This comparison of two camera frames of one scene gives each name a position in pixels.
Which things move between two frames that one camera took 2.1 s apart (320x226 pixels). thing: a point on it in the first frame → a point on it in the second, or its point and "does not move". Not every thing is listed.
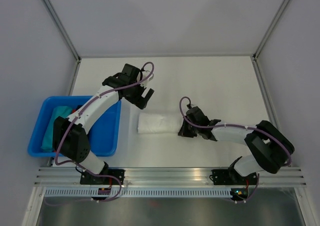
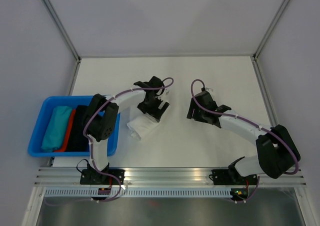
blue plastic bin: [104, 136] does not move
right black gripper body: [189, 130] → [198, 113]
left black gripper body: [135, 95] → [152, 107]
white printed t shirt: [153, 123] → [140, 125]
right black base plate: [231, 177] does not move
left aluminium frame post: [58, 22] does not move
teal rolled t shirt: [61, 111] does not move
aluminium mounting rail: [70, 176] does not move
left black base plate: [86, 178] does not move
